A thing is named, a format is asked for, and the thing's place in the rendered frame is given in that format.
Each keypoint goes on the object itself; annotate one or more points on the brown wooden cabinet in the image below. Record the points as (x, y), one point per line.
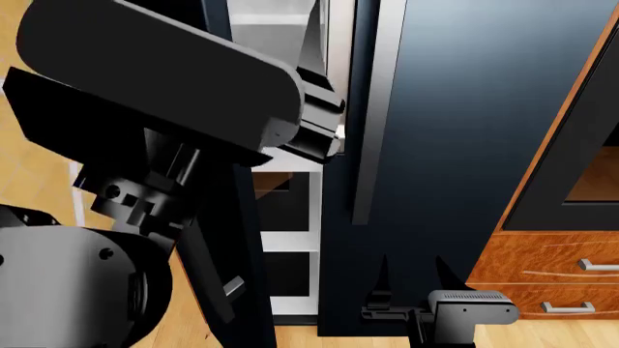
(522, 261)

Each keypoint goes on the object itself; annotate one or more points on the dark left gripper camera box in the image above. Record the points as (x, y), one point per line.
(159, 69)

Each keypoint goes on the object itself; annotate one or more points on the dark blue fridge door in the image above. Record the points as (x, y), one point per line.
(459, 145)
(242, 253)

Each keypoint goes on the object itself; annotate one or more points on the black built-in oven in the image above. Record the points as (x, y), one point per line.
(556, 174)

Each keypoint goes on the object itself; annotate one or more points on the grey right gripper camera box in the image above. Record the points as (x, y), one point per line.
(471, 311)

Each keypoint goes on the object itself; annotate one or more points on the dark blue closed fridge door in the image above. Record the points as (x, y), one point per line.
(459, 145)

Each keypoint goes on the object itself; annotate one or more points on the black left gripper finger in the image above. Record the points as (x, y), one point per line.
(321, 92)
(314, 145)

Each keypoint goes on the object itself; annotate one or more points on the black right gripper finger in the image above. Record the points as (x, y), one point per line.
(385, 286)
(450, 275)

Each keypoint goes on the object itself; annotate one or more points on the wooden drawer front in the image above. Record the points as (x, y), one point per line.
(532, 257)
(527, 301)

